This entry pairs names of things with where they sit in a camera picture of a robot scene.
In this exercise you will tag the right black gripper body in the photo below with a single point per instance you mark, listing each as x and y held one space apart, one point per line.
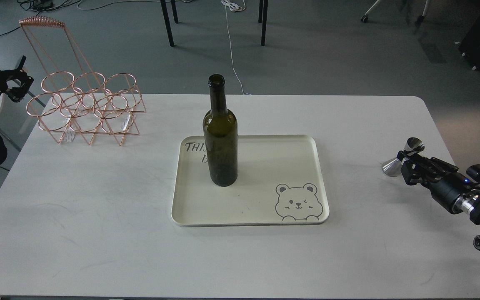
449 189

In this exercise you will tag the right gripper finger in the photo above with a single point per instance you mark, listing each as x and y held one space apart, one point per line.
414 172
438 166

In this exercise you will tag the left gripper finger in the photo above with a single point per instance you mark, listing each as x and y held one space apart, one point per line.
17 90
18 73

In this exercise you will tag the silver steel jigger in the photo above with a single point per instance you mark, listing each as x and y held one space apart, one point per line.
393 167

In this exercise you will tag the dark green wine bottle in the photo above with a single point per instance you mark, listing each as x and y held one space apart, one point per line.
220 135

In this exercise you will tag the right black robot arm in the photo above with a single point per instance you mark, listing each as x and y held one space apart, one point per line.
471 206

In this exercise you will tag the cream bear serving tray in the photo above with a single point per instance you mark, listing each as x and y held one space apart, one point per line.
279 183

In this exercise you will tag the black table legs left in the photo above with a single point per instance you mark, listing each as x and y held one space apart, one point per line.
167 21

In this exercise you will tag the black table legs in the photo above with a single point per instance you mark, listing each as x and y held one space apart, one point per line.
262 18
167 21

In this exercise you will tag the black table legs right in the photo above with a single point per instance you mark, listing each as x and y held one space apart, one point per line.
262 18

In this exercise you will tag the copper wire bottle rack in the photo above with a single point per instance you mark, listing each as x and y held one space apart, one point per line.
81 103

